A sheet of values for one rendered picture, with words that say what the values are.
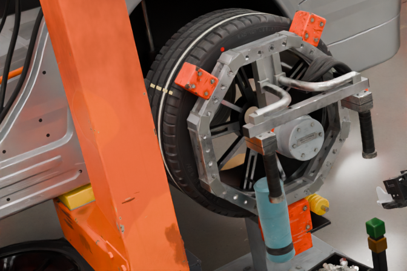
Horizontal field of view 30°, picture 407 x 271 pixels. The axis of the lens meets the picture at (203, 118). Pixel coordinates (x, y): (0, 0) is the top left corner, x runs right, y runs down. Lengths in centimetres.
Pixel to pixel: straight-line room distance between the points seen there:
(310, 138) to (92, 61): 73
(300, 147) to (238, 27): 40
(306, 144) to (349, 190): 148
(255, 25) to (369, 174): 166
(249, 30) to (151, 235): 70
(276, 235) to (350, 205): 130
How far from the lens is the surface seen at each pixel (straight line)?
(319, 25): 235
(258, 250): 270
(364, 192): 366
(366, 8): 295
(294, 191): 245
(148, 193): 198
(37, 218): 409
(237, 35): 229
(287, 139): 219
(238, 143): 240
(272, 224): 228
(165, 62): 235
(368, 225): 215
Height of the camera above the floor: 178
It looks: 22 degrees down
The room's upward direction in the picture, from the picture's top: 12 degrees counter-clockwise
